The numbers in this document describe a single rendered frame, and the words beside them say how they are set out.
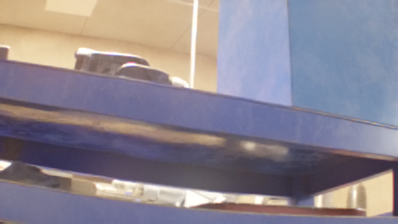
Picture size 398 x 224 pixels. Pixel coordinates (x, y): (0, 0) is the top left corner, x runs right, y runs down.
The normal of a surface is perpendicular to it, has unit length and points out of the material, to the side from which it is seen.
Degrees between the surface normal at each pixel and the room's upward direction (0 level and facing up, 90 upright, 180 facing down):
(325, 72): 90
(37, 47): 90
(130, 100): 90
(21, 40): 90
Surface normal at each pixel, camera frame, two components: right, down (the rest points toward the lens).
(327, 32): 0.38, -0.26
